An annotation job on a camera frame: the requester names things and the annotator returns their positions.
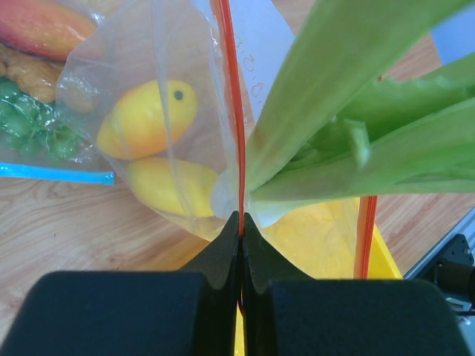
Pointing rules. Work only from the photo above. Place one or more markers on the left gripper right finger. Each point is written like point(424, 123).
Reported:
point(286, 312)

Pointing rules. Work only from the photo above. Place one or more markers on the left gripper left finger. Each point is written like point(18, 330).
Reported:
point(190, 311)

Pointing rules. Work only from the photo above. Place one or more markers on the fake green celery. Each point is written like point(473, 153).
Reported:
point(333, 127)

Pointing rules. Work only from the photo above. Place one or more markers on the red-zip clear bag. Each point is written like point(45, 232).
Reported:
point(230, 52)

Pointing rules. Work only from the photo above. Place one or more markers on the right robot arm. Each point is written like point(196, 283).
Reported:
point(449, 265)

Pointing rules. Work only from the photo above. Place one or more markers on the fake orange-yellow mango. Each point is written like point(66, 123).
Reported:
point(151, 180)

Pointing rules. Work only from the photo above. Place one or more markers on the fake yellow lemon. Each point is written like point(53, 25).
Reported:
point(136, 126)

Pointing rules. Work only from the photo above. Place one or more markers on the fake green grapes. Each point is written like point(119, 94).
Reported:
point(31, 129)

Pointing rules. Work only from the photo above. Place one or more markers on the fake brown walnuts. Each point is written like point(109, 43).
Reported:
point(64, 85)

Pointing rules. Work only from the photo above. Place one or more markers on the blue-zip clear bag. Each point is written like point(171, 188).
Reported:
point(88, 166)

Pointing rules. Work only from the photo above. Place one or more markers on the fake red-yellow mango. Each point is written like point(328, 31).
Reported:
point(44, 28)

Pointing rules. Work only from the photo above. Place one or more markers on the yellow plastic tray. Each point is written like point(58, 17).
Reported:
point(320, 240)

